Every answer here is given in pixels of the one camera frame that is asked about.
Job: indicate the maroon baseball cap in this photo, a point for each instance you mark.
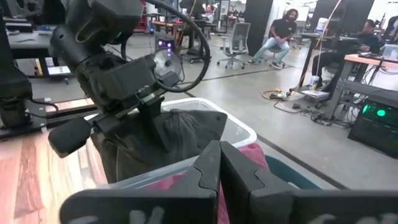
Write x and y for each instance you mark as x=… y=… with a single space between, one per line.
x=253 y=152

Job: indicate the dark green baseball cap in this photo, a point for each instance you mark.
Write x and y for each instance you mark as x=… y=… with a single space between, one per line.
x=186 y=130

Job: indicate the black box with purple lights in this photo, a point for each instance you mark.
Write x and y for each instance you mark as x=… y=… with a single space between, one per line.
x=164 y=43

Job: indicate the round grey disc device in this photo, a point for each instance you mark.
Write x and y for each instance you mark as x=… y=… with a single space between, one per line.
x=168 y=63

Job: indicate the grey office chair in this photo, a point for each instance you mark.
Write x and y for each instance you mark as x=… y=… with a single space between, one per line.
x=236 y=43

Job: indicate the teal plastic bin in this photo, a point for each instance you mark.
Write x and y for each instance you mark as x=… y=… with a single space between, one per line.
x=286 y=174

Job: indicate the grey work table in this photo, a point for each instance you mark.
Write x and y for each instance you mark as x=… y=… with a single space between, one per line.
x=28 y=43

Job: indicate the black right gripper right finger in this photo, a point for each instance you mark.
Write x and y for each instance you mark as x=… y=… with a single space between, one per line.
x=248 y=189

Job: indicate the black box with green light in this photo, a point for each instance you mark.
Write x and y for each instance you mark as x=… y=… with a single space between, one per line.
x=376 y=130

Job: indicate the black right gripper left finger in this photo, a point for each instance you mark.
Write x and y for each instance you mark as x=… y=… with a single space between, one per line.
x=202 y=177

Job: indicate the black metal table frame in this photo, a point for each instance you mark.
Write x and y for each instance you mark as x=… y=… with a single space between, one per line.
x=71 y=113

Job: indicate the orange-topped desk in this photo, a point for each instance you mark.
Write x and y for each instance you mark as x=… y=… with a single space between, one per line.
x=370 y=59

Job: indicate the white bucket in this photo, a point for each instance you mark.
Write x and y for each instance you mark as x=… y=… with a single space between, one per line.
x=321 y=25

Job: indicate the clear plastic bin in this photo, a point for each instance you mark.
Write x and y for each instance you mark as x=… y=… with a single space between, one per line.
x=242 y=132

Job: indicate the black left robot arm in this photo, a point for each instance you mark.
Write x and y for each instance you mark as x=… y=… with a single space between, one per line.
x=93 y=18

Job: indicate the person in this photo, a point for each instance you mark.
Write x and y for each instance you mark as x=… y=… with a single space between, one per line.
x=209 y=11
x=280 y=34
x=367 y=40

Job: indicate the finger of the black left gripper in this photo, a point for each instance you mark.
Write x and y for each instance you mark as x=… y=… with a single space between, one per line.
x=154 y=121

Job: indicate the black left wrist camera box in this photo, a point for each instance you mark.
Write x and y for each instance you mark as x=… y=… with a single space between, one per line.
x=127 y=77

